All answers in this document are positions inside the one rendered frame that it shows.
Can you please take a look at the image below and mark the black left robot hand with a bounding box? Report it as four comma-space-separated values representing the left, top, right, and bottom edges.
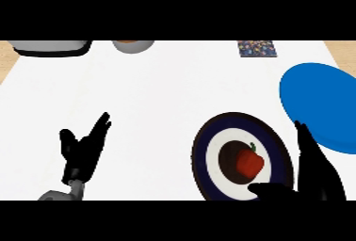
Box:
59, 111, 112, 185

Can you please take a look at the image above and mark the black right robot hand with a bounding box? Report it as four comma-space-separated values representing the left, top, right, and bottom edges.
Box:
248, 120, 347, 201

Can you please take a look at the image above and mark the red bell pepper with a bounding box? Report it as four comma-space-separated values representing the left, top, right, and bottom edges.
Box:
235, 141, 267, 180

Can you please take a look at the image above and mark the dark blue ringed plate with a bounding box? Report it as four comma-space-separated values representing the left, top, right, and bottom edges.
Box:
190, 111, 297, 201

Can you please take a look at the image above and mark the grey appliance with black base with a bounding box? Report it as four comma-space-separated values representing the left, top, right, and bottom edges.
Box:
7, 40, 94, 58

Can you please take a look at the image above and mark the grey round cup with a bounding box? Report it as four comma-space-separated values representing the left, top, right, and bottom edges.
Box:
111, 40, 155, 55

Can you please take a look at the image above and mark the colourful patterned box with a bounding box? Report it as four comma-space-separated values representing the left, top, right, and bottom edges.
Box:
236, 40, 279, 58

